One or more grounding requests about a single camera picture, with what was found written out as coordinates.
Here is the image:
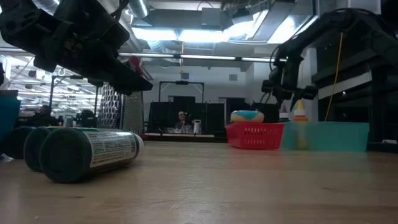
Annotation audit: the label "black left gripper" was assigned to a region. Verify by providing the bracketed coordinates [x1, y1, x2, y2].
[0, 4, 154, 96]

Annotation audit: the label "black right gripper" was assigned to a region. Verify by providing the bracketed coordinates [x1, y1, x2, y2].
[261, 62, 320, 111]

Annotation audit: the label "orange food colouring bottle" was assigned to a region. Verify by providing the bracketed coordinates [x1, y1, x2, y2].
[292, 100, 310, 151]

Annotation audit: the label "blue frosted toy donut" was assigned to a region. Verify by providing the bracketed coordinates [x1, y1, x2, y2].
[230, 110, 266, 124]

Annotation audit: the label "red plastic basket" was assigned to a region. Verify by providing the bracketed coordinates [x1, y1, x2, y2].
[224, 122, 285, 151]

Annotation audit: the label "person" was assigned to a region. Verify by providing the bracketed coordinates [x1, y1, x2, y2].
[76, 109, 98, 128]
[30, 105, 60, 127]
[174, 110, 194, 131]

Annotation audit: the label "teal plastic bin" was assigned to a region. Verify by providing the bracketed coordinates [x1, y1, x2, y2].
[279, 121, 372, 153]

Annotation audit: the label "black partition screens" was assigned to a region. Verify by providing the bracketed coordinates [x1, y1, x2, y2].
[147, 95, 280, 131]

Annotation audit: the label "long ceiling light bar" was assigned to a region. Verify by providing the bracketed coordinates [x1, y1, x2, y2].
[119, 52, 289, 65]

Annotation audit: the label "background wooden desk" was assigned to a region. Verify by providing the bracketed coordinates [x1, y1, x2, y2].
[149, 133, 216, 139]

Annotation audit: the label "blue plastic bin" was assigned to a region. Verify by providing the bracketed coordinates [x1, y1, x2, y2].
[0, 90, 21, 156]

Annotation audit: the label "steel box grater red handle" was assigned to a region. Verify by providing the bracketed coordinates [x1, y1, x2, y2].
[96, 55, 146, 135]

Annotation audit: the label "yellow cable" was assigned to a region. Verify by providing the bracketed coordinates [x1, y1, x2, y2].
[324, 32, 345, 122]

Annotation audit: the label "black station frame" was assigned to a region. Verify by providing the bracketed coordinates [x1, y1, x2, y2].
[158, 80, 205, 103]
[48, 75, 101, 125]

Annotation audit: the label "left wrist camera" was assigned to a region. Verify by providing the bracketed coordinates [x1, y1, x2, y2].
[57, 0, 131, 47]

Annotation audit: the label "silver ventilation duct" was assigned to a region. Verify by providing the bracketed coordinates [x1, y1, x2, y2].
[127, 0, 150, 19]

